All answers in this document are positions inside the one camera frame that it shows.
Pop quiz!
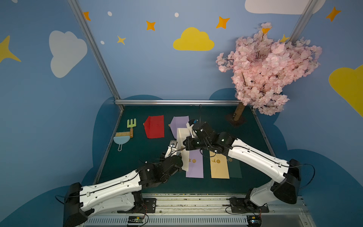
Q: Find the aluminium front rail base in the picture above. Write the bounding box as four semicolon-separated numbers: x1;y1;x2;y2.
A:
81;194;316;227

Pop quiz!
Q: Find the pink blossom artificial tree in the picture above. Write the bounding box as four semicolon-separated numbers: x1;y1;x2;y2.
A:
216;22;322;116

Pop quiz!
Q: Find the lilac envelope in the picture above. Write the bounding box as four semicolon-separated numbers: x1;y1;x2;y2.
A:
186;149;204;179
169;116;189;139

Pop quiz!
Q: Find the left controller board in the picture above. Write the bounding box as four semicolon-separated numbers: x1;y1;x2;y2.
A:
127;216;145;226

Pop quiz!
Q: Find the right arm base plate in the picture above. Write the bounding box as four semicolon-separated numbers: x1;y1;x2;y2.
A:
229;197;269;214

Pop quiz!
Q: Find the tan kraft envelope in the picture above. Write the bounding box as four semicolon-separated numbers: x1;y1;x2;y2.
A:
209;151;230;179

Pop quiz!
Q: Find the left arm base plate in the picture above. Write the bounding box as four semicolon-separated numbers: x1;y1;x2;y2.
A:
117;198;157;214

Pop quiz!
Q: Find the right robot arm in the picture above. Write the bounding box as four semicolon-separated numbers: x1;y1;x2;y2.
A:
183;120;301;212

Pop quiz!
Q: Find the aluminium rail back frame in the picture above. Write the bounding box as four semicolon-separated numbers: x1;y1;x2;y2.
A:
115;99;239;106

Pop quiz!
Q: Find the controller board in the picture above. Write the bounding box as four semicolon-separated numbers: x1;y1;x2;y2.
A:
127;216;145;226
247;216;262;227

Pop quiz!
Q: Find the green toy rake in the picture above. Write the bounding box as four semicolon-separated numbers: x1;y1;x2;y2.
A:
127;118;137;138

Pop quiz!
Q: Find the right controller board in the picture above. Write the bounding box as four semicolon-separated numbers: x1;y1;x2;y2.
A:
247;216;262;227

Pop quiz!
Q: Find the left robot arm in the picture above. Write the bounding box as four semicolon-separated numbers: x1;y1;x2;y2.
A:
63;155;183;227

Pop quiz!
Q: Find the dark green envelope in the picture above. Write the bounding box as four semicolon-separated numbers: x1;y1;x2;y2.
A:
227;158;242;178

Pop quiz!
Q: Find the blue toy brush dustpan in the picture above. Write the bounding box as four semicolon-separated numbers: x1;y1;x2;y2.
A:
113;131;130;152

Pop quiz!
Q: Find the red envelope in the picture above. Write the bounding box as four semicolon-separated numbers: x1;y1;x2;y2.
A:
143;115;164;139

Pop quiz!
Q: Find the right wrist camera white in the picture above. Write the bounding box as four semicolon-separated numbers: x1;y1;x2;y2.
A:
186;119;199;138

